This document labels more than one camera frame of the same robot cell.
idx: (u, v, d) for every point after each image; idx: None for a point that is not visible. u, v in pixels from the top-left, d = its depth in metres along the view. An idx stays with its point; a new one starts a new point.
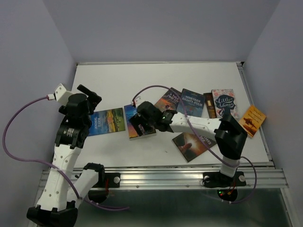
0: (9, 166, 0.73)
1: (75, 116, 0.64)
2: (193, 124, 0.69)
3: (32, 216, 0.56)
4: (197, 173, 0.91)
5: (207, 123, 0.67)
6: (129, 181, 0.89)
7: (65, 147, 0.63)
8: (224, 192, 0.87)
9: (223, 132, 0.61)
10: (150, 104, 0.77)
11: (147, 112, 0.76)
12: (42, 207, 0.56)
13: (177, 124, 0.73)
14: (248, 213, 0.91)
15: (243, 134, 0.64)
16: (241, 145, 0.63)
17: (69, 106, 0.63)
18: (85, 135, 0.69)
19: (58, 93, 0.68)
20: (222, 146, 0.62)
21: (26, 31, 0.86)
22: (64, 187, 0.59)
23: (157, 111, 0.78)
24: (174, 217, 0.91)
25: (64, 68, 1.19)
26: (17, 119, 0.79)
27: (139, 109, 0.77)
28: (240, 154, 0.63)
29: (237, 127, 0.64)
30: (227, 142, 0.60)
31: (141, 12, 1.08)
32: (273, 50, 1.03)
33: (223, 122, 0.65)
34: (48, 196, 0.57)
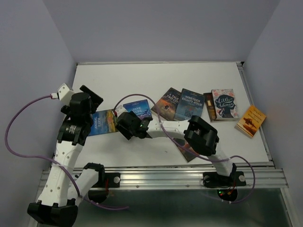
0: (9, 165, 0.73)
1: (77, 113, 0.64)
2: (166, 127, 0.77)
3: (31, 212, 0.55)
4: (197, 173, 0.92)
5: (178, 125, 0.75)
6: (129, 181, 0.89)
7: (67, 143, 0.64)
8: (224, 192, 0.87)
9: (191, 132, 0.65)
10: (128, 113, 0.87)
11: (125, 121, 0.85)
12: (43, 203, 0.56)
13: (153, 128, 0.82)
14: (249, 212, 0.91)
15: (211, 131, 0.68)
16: (212, 142, 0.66)
17: (72, 103, 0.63)
18: (87, 133, 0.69)
19: (61, 93, 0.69)
20: (194, 145, 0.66)
21: (25, 31, 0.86)
22: (65, 183, 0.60)
23: (136, 119, 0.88)
24: (174, 217, 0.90)
25: (64, 68, 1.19)
26: (17, 119, 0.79)
27: (120, 118, 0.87)
28: (212, 150, 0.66)
29: (206, 126, 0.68)
30: (196, 140, 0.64)
31: (141, 12, 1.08)
32: (273, 50, 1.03)
33: (192, 122, 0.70)
34: (49, 192, 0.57)
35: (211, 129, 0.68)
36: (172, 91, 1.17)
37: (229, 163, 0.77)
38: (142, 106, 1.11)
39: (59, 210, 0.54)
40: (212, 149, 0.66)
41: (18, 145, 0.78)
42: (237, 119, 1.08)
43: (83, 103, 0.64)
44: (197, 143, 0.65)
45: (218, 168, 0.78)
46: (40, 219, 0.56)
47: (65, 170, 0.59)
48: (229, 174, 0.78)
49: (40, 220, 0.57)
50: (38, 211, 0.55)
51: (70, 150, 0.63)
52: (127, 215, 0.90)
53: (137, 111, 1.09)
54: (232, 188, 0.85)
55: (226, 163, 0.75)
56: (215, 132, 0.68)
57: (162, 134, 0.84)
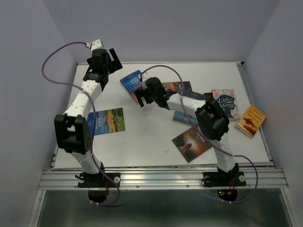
0: (11, 164, 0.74)
1: (99, 64, 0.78)
2: (183, 101, 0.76)
3: (56, 122, 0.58)
4: (197, 173, 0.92)
5: (194, 102, 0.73)
6: (129, 181, 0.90)
7: (92, 82, 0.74)
8: (224, 192, 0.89)
9: (203, 110, 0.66)
10: (158, 81, 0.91)
11: (153, 86, 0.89)
12: (67, 115, 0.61)
13: (173, 100, 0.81)
14: (248, 212, 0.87)
15: (223, 119, 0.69)
16: (220, 127, 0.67)
17: (94, 56, 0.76)
18: (106, 82, 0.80)
19: (95, 45, 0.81)
20: (201, 124, 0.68)
21: (25, 30, 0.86)
22: (87, 106, 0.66)
23: (162, 89, 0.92)
24: (173, 216, 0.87)
25: (64, 68, 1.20)
26: (17, 119, 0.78)
27: (148, 82, 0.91)
28: (217, 134, 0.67)
29: (220, 111, 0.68)
30: (205, 118, 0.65)
31: (141, 12, 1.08)
32: (273, 50, 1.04)
33: (208, 105, 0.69)
34: (74, 108, 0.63)
35: (224, 116, 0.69)
36: (187, 84, 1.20)
37: (232, 161, 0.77)
38: (136, 75, 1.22)
39: (81, 119, 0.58)
40: (218, 135, 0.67)
41: (19, 144, 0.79)
42: (237, 119, 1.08)
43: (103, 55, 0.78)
44: (204, 122, 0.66)
45: (218, 161, 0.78)
46: (62, 131, 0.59)
47: (88, 95, 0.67)
48: (227, 170, 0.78)
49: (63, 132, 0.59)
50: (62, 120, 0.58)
51: (94, 84, 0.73)
52: (125, 215, 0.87)
53: (134, 82, 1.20)
54: (232, 188, 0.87)
55: (227, 158, 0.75)
56: (227, 121, 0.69)
57: (178, 109, 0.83)
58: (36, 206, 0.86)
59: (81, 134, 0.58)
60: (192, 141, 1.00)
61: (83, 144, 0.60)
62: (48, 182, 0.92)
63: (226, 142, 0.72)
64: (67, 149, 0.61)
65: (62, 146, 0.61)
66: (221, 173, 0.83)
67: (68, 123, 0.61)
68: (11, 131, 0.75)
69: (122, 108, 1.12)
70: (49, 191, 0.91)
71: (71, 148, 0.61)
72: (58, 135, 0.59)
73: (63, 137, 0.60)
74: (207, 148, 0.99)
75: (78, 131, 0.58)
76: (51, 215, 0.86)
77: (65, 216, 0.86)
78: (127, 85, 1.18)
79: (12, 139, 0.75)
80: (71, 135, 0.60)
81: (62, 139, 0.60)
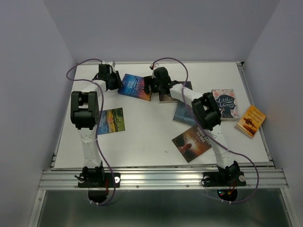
0: (11, 164, 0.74)
1: (103, 72, 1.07)
2: (184, 92, 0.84)
3: (73, 96, 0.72)
4: (197, 173, 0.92)
5: (193, 93, 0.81)
6: (129, 181, 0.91)
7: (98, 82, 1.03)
8: (224, 192, 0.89)
9: (198, 102, 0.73)
10: (165, 70, 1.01)
11: (159, 74, 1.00)
12: (81, 93, 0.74)
13: (175, 90, 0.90)
14: (249, 212, 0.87)
15: (216, 112, 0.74)
16: (211, 120, 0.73)
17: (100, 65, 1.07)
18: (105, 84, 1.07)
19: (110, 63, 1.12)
20: (195, 113, 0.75)
21: (24, 30, 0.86)
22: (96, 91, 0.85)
23: (168, 77, 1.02)
24: (173, 215, 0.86)
25: (64, 68, 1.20)
26: (16, 119, 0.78)
27: (155, 70, 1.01)
28: (207, 124, 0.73)
29: (214, 105, 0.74)
30: (197, 109, 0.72)
31: (141, 12, 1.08)
32: (273, 50, 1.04)
33: (205, 98, 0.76)
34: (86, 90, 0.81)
35: (218, 110, 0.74)
36: (187, 84, 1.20)
37: (228, 156, 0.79)
38: (128, 79, 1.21)
39: (94, 94, 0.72)
40: (209, 126, 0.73)
41: (19, 145, 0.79)
42: (237, 119, 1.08)
43: (107, 66, 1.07)
44: (197, 112, 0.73)
45: (216, 156, 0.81)
46: (77, 105, 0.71)
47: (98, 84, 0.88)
48: (225, 167, 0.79)
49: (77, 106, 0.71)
50: (78, 95, 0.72)
51: (102, 82, 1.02)
52: (125, 214, 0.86)
53: (130, 85, 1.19)
54: (232, 188, 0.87)
55: (223, 151, 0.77)
56: (219, 115, 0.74)
57: (178, 98, 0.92)
58: (36, 206, 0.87)
59: (93, 106, 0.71)
60: (192, 141, 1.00)
61: (94, 117, 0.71)
62: (48, 182, 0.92)
63: (219, 134, 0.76)
64: (79, 122, 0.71)
65: (75, 118, 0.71)
66: (221, 171, 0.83)
67: (81, 100, 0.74)
68: (11, 131, 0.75)
69: (122, 108, 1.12)
70: (49, 190, 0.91)
71: (81, 122, 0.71)
72: (73, 107, 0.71)
73: (76, 110, 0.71)
74: (207, 148, 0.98)
75: (93, 103, 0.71)
76: (51, 215, 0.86)
77: (64, 216, 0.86)
78: (129, 92, 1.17)
79: (11, 140, 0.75)
80: (83, 110, 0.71)
81: (75, 112, 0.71)
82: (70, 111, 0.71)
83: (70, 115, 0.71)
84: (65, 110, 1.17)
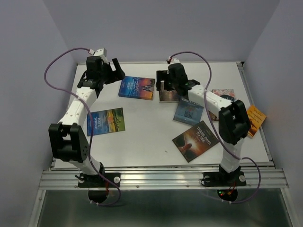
0: (11, 165, 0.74)
1: (93, 70, 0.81)
2: (207, 97, 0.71)
3: (52, 133, 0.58)
4: (198, 173, 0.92)
5: (219, 100, 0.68)
6: (129, 181, 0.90)
7: (86, 87, 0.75)
8: (224, 192, 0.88)
9: (227, 111, 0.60)
10: (182, 66, 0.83)
11: (175, 72, 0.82)
12: (63, 124, 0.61)
13: (195, 92, 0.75)
14: (249, 212, 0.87)
15: (246, 124, 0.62)
16: (240, 133, 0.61)
17: (88, 62, 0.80)
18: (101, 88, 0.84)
19: (98, 53, 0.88)
20: (222, 124, 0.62)
21: (24, 30, 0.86)
22: (82, 115, 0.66)
23: (185, 76, 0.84)
24: (174, 216, 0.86)
25: (64, 69, 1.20)
26: (16, 119, 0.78)
27: (171, 66, 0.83)
28: (235, 138, 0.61)
29: (244, 115, 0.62)
30: (227, 119, 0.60)
31: (141, 12, 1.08)
32: (273, 50, 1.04)
33: (233, 106, 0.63)
34: (69, 116, 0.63)
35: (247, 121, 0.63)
36: None
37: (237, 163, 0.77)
38: (126, 81, 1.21)
39: (77, 130, 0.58)
40: (236, 139, 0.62)
41: (19, 144, 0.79)
42: None
43: (98, 61, 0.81)
44: (225, 123, 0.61)
45: (224, 161, 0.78)
46: (57, 141, 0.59)
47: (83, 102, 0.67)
48: (229, 171, 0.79)
49: (58, 142, 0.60)
50: (57, 131, 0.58)
51: (90, 91, 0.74)
52: (125, 214, 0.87)
53: (130, 86, 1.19)
54: (232, 188, 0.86)
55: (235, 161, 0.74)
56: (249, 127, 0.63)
57: (198, 102, 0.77)
58: (36, 206, 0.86)
59: (77, 144, 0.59)
60: (192, 141, 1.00)
61: (80, 154, 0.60)
62: (48, 182, 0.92)
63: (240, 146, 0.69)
64: (65, 158, 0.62)
65: (58, 156, 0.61)
66: (221, 171, 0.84)
67: (64, 131, 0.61)
68: (11, 131, 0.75)
69: (122, 108, 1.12)
70: (49, 190, 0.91)
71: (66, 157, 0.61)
72: (53, 144, 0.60)
73: (59, 146, 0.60)
74: (207, 149, 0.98)
75: (76, 141, 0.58)
76: (52, 215, 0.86)
77: (65, 216, 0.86)
78: (129, 93, 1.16)
79: (12, 140, 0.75)
80: (66, 145, 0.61)
81: (57, 149, 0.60)
82: (52, 147, 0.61)
83: (53, 152, 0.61)
84: (65, 110, 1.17)
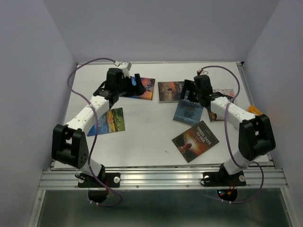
0: (11, 165, 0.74)
1: (111, 82, 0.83)
2: (230, 109, 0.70)
3: (55, 133, 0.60)
4: (198, 173, 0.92)
5: (242, 113, 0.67)
6: (129, 181, 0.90)
7: (101, 97, 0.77)
8: (224, 192, 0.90)
9: (248, 124, 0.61)
10: (208, 78, 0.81)
11: (200, 82, 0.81)
12: (67, 127, 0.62)
13: (218, 103, 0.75)
14: (249, 212, 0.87)
15: (269, 142, 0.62)
16: (261, 149, 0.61)
17: (109, 74, 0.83)
18: (116, 100, 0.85)
19: (122, 65, 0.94)
20: (243, 138, 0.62)
21: (24, 30, 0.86)
22: (89, 121, 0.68)
23: (210, 88, 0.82)
24: (174, 216, 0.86)
25: (64, 68, 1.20)
26: (16, 118, 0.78)
27: (197, 77, 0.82)
28: (255, 154, 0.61)
29: (267, 132, 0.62)
30: (249, 133, 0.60)
31: (141, 12, 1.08)
32: (273, 50, 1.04)
33: (257, 120, 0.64)
34: (76, 121, 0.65)
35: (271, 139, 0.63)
36: None
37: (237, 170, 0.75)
38: None
39: (80, 136, 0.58)
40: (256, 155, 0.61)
41: (19, 144, 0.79)
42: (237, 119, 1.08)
43: (118, 74, 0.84)
44: (245, 137, 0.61)
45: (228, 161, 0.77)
46: (58, 144, 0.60)
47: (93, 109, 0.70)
48: (230, 174, 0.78)
49: (59, 144, 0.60)
50: (61, 133, 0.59)
51: (103, 101, 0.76)
52: (124, 214, 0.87)
53: None
54: (232, 188, 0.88)
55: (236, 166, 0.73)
56: (271, 146, 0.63)
57: (218, 113, 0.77)
58: (36, 206, 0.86)
59: (76, 150, 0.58)
60: (192, 141, 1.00)
61: (76, 162, 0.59)
62: (48, 182, 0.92)
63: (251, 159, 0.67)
64: (62, 161, 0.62)
65: (57, 158, 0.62)
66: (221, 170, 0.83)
67: (67, 134, 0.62)
68: (11, 131, 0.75)
69: (122, 108, 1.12)
70: (49, 190, 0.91)
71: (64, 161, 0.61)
72: (54, 145, 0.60)
73: (59, 149, 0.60)
74: (207, 149, 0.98)
75: (75, 147, 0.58)
76: (51, 215, 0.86)
77: (65, 216, 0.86)
78: None
79: (11, 140, 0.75)
80: (66, 149, 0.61)
81: (57, 151, 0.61)
82: (53, 149, 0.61)
83: (52, 153, 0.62)
84: (65, 110, 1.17)
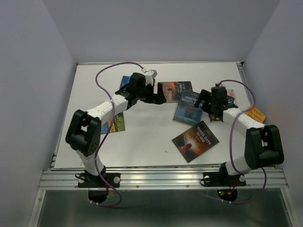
0: (11, 165, 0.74)
1: (133, 86, 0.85)
2: (241, 117, 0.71)
3: (75, 117, 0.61)
4: (197, 173, 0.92)
5: (252, 121, 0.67)
6: (129, 181, 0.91)
7: (121, 97, 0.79)
8: (224, 192, 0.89)
9: (255, 131, 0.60)
10: (225, 90, 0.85)
11: (216, 92, 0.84)
12: (87, 114, 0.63)
13: (229, 112, 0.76)
14: (249, 212, 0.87)
15: (277, 153, 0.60)
16: (266, 160, 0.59)
17: (133, 77, 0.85)
18: (134, 103, 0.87)
19: (147, 72, 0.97)
20: (249, 145, 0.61)
21: (24, 30, 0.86)
22: (107, 114, 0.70)
23: (226, 100, 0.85)
24: (174, 216, 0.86)
25: (64, 69, 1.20)
26: (16, 118, 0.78)
27: (215, 88, 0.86)
28: (260, 163, 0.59)
29: (276, 144, 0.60)
30: (254, 140, 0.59)
31: (141, 12, 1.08)
32: (273, 50, 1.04)
33: (265, 131, 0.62)
34: (96, 110, 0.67)
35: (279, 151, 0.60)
36: (187, 84, 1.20)
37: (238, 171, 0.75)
38: (126, 81, 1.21)
39: (97, 123, 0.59)
40: (261, 165, 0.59)
41: (19, 145, 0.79)
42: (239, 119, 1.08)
43: (142, 80, 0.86)
44: (251, 145, 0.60)
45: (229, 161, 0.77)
46: (75, 126, 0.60)
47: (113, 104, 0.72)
48: (230, 174, 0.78)
49: (75, 128, 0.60)
50: (80, 117, 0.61)
51: (123, 100, 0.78)
52: (124, 213, 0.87)
53: None
54: (232, 188, 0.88)
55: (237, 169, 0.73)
56: (279, 158, 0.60)
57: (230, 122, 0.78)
58: (36, 206, 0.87)
59: (90, 135, 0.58)
60: (192, 142, 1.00)
61: (87, 148, 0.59)
62: (48, 182, 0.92)
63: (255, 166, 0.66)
64: (73, 146, 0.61)
65: (68, 141, 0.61)
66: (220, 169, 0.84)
67: (85, 121, 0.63)
68: (10, 131, 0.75)
69: None
70: (49, 190, 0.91)
71: (75, 146, 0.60)
72: (70, 128, 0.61)
73: (74, 132, 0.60)
74: (207, 149, 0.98)
75: (90, 132, 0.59)
76: (51, 215, 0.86)
77: (65, 216, 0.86)
78: None
79: (11, 140, 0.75)
80: (80, 134, 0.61)
81: (71, 134, 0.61)
82: (68, 132, 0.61)
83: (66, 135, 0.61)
84: (65, 110, 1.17)
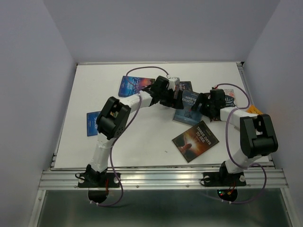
0: (11, 165, 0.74)
1: (157, 86, 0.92)
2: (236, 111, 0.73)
3: (109, 101, 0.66)
4: (198, 173, 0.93)
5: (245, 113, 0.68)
6: (129, 181, 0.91)
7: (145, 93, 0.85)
8: (224, 192, 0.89)
9: (249, 118, 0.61)
10: (222, 92, 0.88)
11: (214, 94, 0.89)
12: (119, 101, 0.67)
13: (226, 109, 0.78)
14: (249, 212, 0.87)
15: (271, 139, 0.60)
16: (261, 146, 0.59)
17: (158, 78, 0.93)
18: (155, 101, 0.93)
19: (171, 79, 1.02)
20: (243, 134, 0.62)
21: (24, 30, 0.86)
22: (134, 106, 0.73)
23: (224, 101, 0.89)
24: (173, 216, 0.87)
25: (64, 69, 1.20)
26: (16, 119, 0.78)
27: (213, 90, 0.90)
28: (255, 149, 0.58)
29: (269, 130, 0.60)
30: (247, 126, 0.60)
31: (141, 13, 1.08)
32: (273, 51, 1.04)
33: (259, 120, 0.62)
34: (126, 100, 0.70)
35: (273, 138, 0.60)
36: (187, 84, 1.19)
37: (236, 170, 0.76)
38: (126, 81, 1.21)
39: (127, 110, 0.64)
40: (256, 152, 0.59)
41: (19, 145, 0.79)
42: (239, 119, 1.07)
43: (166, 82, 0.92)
44: (245, 133, 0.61)
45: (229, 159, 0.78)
46: (106, 110, 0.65)
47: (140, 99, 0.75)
48: (228, 172, 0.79)
49: (106, 112, 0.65)
50: (113, 103, 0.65)
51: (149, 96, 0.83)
52: (124, 213, 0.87)
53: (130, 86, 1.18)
54: (232, 188, 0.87)
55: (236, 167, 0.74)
56: (274, 145, 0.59)
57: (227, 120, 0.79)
58: (36, 207, 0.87)
59: (120, 119, 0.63)
60: (192, 141, 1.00)
61: (114, 131, 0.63)
62: (48, 182, 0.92)
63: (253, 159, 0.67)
64: (101, 128, 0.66)
65: (98, 122, 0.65)
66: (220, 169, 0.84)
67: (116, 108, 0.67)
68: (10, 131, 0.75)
69: None
70: (49, 190, 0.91)
71: (103, 128, 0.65)
72: (102, 110, 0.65)
73: (104, 115, 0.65)
74: (207, 149, 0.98)
75: (121, 117, 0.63)
76: (51, 215, 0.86)
77: (65, 216, 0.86)
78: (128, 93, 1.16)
79: (11, 140, 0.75)
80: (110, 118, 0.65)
81: (102, 117, 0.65)
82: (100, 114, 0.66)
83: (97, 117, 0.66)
84: (65, 110, 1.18)
